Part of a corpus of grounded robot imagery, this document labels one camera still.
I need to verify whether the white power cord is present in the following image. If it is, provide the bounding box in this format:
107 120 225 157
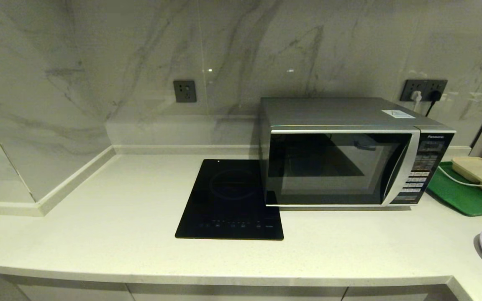
437 164 482 208

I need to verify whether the black glass microwave door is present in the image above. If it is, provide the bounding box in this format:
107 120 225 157
265 129 420 207

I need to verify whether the beige lidded container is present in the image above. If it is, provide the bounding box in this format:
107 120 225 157
451 157 482 199

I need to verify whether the green plastic tray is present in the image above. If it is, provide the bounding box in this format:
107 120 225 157
426 161 482 217

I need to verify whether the silver Panasonic microwave oven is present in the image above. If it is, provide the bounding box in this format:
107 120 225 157
260 97 456 207

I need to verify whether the grey double wall socket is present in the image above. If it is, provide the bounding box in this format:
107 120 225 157
400 79 448 102

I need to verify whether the grey single wall socket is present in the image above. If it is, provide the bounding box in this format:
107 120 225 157
173 80 197 103

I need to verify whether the black induction cooktop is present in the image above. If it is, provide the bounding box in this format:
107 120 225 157
175 159 284 240

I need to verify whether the white paper sheet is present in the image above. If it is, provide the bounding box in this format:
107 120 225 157
382 110 415 119

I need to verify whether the grey cabinet door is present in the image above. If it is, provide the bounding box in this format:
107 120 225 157
341 285 463 301

